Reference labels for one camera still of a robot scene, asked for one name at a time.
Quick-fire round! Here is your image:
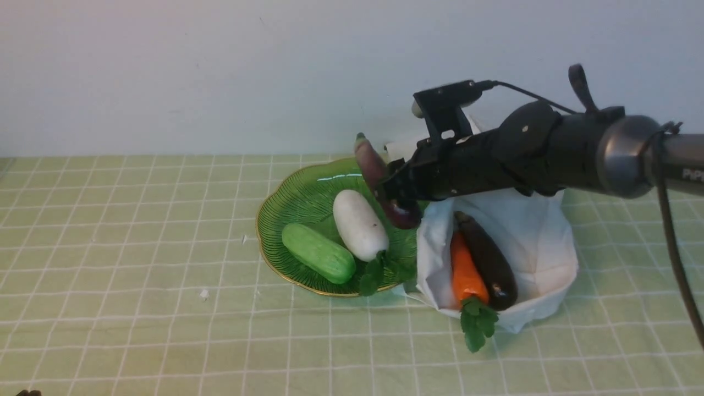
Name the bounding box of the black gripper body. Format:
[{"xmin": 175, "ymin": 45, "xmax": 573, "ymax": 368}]
[{"xmin": 382, "ymin": 129, "xmax": 518, "ymax": 202}]

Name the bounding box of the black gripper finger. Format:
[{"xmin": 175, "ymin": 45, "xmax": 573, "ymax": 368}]
[{"xmin": 379, "ymin": 187, "xmax": 421, "ymax": 216}]

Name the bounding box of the reddish purple eggplant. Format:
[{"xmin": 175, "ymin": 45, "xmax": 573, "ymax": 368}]
[{"xmin": 354, "ymin": 133, "xmax": 422, "ymax": 229}]

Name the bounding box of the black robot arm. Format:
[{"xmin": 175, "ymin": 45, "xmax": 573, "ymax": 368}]
[{"xmin": 365, "ymin": 101, "xmax": 702, "ymax": 216}]

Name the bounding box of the white cloth bag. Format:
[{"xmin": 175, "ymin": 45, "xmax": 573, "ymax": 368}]
[{"xmin": 393, "ymin": 190, "xmax": 579, "ymax": 333}]

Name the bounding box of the white radish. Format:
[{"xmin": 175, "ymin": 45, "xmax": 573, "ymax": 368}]
[{"xmin": 333, "ymin": 190, "xmax": 389, "ymax": 262}]

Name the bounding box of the green cucumber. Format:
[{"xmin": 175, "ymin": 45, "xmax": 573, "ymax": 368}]
[{"xmin": 281, "ymin": 223, "xmax": 356, "ymax": 285}]

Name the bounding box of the dark purple eggplant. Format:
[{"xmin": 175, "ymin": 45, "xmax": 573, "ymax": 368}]
[{"xmin": 454, "ymin": 211, "xmax": 519, "ymax": 311}]

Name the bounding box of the orange carrot with leaves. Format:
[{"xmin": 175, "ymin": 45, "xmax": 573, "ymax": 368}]
[{"xmin": 450, "ymin": 231, "xmax": 498, "ymax": 353}]

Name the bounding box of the green checked tablecloth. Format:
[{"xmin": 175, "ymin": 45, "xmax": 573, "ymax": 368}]
[{"xmin": 1, "ymin": 155, "xmax": 702, "ymax": 395}]

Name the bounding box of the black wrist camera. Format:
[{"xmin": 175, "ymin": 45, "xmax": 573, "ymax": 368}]
[{"xmin": 411, "ymin": 80, "xmax": 485, "ymax": 146}]

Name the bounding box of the black cable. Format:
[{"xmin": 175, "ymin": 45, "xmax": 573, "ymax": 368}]
[{"xmin": 476, "ymin": 64, "xmax": 704, "ymax": 350}]

